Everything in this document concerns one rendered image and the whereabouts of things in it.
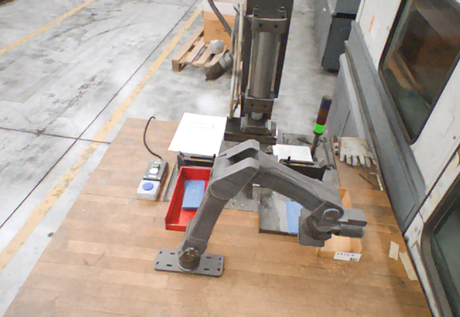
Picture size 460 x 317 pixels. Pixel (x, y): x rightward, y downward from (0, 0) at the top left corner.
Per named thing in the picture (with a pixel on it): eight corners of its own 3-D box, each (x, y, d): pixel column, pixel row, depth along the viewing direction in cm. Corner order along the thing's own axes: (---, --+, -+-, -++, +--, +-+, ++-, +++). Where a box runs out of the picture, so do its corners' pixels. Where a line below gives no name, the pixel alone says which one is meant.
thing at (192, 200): (181, 212, 113) (181, 206, 111) (185, 181, 125) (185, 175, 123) (202, 212, 114) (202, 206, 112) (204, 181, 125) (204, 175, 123)
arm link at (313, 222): (332, 214, 87) (341, 209, 81) (332, 237, 85) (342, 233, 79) (306, 211, 88) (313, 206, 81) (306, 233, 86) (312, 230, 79)
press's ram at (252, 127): (222, 148, 114) (226, 68, 94) (230, 109, 133) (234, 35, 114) (274, 154, 113) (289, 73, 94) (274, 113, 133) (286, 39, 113)
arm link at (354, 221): (353, 218, 88) (369, 187, 80) (360, 246, 82) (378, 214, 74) (309, 214, 88) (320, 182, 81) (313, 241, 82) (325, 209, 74)
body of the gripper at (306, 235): (322, 211, 94) (330, 205, 87) (323, 248, 91) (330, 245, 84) (299, 208, 94) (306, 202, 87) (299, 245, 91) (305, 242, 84)
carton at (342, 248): (315, 257, 104) (321, 243, 99) (308, 199, 123) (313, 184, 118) (357, 262, 103) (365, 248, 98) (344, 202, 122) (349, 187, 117)
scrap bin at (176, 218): (165, 230, 108) (163, 218, 104) (181, 177, 127) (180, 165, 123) (202, 233, 107) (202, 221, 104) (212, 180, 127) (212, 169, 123)
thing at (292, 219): (289, 237, 106) (290, 231, 104) (285, 202, 117) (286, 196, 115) (311, 239, 106) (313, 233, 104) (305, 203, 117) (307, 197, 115)
